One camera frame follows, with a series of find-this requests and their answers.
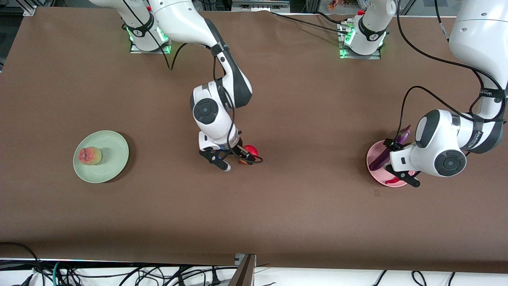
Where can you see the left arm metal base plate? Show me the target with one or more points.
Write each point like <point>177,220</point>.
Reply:
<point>369,57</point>

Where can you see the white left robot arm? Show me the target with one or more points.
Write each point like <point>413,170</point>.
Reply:
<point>476,31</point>

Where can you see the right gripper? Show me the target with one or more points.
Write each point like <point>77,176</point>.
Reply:
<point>237,152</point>

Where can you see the fuzzy pink peach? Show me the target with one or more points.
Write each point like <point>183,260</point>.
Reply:
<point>89,155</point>

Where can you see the aluminium extrusion profile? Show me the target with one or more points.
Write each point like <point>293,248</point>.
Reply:
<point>29,10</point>

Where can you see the light green round plate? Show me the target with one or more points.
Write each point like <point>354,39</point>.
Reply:
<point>107,171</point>

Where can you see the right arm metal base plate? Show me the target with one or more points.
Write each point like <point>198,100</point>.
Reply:
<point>158,50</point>

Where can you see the red yellow apple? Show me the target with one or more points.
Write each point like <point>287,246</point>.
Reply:
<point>251,150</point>

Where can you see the metal camera stand post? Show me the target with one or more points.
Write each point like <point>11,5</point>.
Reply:
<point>246,274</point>

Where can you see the grey background device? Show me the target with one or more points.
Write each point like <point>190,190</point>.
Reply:
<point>258,4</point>

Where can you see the pink round plate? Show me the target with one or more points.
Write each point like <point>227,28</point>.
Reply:
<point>375,176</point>

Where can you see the long purple eggplant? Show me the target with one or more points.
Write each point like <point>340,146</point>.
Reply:
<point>379,161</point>

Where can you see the orange background items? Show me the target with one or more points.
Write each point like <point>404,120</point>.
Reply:
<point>334,4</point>

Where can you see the large table cover sheet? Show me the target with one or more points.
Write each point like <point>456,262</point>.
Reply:
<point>254,218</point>

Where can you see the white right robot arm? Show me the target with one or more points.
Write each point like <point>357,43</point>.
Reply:
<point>178,20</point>

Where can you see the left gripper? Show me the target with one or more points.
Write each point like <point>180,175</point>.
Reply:
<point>390,147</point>

